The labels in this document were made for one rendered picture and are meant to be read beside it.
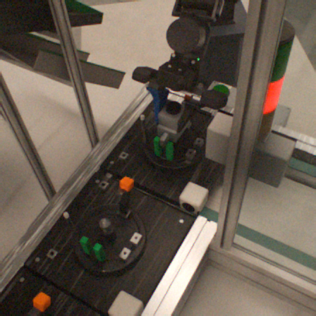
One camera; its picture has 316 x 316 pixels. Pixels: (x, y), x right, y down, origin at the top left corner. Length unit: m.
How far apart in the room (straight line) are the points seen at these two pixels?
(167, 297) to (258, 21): 0.52
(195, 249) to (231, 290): 0.13
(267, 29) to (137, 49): 0.96
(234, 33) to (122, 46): 0.44
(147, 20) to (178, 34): 0.78
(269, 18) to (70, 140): 0.79
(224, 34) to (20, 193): 0.63
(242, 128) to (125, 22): 1.00
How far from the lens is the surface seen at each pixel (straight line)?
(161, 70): 0.71
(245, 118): 0.50
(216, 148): 0.60
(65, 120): 1.15
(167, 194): 0.83
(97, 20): 0.87
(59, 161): 1.06
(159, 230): 0.79
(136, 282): 0.75
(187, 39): 0.69
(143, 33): 1.40
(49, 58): 0.81
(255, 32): 0.41
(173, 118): 0.79
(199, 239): 0.80
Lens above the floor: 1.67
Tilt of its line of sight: 53 degrees down
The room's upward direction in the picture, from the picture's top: 4 degrees counter-clockwise
